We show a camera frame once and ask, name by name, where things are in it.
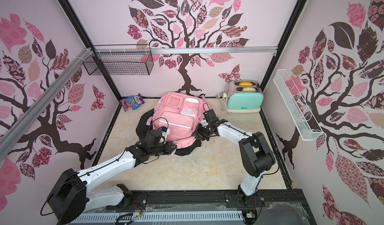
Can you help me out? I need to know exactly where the pink backpack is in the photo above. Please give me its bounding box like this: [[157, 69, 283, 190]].
[[146, 92, 205, 149]]

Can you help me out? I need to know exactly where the aluminium rail back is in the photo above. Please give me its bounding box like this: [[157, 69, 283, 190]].
[[96, 46, 278, 54]]

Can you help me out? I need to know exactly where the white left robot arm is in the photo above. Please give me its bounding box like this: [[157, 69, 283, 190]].
[[46, 130, 177, 225]]

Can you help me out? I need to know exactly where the black wire basket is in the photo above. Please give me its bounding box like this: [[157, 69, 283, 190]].
[[83, 44, 155, 76]]

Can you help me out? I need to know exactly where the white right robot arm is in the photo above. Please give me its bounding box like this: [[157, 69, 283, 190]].
[[193, 119, 276, 197]]

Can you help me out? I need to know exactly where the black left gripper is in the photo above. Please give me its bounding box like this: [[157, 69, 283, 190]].
[[149, 141, 177, 156]]

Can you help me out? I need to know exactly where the white wire shelf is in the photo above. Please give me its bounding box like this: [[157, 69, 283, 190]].
[[273, 69, 324, 141]]

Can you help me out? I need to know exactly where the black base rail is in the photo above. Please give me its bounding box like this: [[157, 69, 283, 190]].
[[105, 190, 309, 212]]

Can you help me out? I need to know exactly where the aluminium rail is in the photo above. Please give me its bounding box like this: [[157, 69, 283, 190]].
[[96, 46, 278, 54], [1, 48, 91, 159]]

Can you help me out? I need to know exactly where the mint green toaster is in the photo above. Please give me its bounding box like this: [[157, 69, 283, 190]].
[[227, 80, 264, 113]]

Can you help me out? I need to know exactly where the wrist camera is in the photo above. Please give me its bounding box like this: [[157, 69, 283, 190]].
[[203, 109, 219, 125], [159, 126, 170, 143]]

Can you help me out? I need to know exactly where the purple candy bag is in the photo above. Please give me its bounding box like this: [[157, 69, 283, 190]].
[[120, 93, 145, 112]]

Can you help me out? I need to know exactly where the yellow toast slice front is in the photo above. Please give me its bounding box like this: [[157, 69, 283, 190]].
[[242, 87, 257, 92]]

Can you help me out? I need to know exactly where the yellow toast slice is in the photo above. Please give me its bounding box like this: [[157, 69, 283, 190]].
[[242, 87, 257, 92], [239, 82, 253, 87]]

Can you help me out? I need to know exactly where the white toaster power cord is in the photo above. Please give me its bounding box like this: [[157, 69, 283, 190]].
[[215, 92, 230, 114]]

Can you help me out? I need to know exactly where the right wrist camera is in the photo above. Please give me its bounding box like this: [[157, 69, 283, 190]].
[[203, 109, 219, 125]]

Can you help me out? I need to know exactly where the yellow toast slice back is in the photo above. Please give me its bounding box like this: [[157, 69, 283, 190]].
[[239, 82, 253, 87]]

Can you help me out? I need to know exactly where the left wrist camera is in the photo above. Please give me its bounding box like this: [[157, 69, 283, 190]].
[[159, 126, 170, 143]]

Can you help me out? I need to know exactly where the aluminium rail left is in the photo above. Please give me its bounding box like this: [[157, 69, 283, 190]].
[[1, 48, 91, 159]]

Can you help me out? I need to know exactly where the white vented cable duct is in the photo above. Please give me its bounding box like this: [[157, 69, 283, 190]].
[[70, 211, 243, 225]]

